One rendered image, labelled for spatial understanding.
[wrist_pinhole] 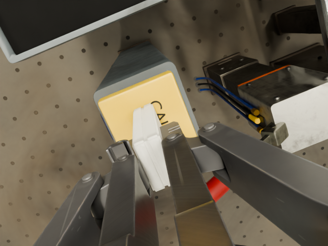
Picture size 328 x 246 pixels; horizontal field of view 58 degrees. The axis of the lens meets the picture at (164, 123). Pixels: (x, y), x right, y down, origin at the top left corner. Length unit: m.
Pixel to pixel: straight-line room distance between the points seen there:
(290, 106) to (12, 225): 0.73
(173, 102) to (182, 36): 0.47
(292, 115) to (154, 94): 0.20
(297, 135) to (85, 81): 0.47
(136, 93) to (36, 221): 0.68
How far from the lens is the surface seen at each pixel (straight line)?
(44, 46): 0.22
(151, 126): 0.16
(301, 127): 0.38
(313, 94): 0.38
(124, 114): 0.22
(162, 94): 0.22
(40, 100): 0.72
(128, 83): 0.24
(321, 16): 0.44
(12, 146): 0.78
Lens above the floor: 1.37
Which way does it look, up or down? 72 degrees down
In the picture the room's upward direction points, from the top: 163 degrees clockwise
